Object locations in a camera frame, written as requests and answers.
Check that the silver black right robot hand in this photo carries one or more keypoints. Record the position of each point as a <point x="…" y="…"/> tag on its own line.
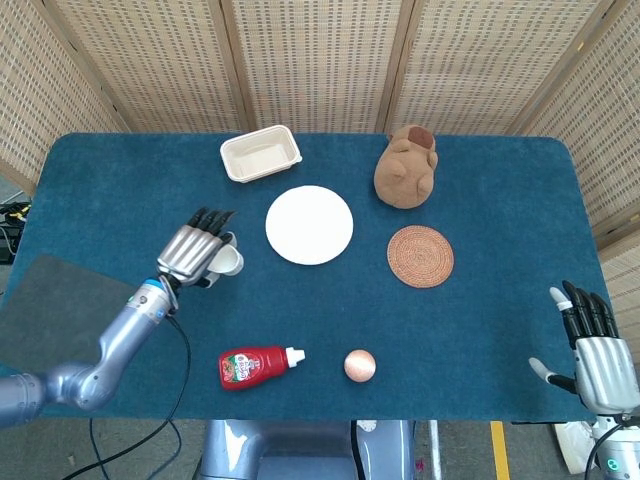
<point x="602" y="370"/>

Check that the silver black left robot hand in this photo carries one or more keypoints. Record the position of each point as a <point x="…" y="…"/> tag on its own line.
<point x="187" y="252"/>

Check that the white paper cup green flower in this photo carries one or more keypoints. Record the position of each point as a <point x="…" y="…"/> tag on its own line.
<point x="230" y="261"/>

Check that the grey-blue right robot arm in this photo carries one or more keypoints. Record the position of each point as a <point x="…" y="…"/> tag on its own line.
<point x="617" y="450"/>

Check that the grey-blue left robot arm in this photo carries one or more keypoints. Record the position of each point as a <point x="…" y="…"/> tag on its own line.
<point x="120" y="330"/>

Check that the white round plate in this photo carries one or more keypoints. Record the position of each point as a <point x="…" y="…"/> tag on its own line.
<point x="309" y="225"/>

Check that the peach round ball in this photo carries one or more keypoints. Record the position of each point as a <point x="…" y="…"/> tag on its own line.
<point x="359" y="366"/>

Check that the woven rattan coaster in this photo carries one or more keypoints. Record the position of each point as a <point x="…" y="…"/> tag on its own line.
<point x="421" y="256"/>

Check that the white bag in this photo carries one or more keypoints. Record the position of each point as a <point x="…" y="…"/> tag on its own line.
<point x="570" y="445"/>

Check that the beige plastic food container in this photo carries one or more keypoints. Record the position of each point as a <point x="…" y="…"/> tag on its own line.
<point x="260" y="155"/>

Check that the red ketchup squeeze bottle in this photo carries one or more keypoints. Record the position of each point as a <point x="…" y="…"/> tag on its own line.
<point x="250" y="367"/>

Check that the dark grey flat mat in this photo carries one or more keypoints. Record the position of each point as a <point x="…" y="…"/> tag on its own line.
<point x="55" y="310"/>

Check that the blue table cloth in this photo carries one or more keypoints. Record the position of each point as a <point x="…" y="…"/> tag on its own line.
<point x="325" y="310"/>

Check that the white table leg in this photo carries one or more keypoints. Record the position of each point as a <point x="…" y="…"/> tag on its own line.
<point x="435" y="450"/>

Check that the grey-blue robot torso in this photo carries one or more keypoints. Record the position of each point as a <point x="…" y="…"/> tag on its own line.
<point x="300" y="450"/>

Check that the brown plush animal toy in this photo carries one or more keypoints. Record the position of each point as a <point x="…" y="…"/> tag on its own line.
<point x="405" y="172"/>

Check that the woven bamboo folding screen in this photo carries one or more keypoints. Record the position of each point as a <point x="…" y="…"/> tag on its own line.
<point x="320" y="60"/>

